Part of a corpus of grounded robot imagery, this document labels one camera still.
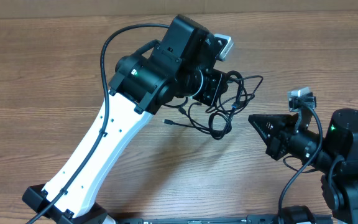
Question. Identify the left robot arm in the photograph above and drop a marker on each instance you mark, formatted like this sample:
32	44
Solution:
181	65

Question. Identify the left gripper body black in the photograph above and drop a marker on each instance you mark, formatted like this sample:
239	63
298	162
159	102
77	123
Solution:
211	84

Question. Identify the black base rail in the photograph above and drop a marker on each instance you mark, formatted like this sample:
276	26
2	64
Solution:
297	215

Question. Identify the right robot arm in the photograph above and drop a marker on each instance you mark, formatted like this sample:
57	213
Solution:
335	154

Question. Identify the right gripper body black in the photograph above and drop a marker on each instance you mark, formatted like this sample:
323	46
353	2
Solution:
279	149

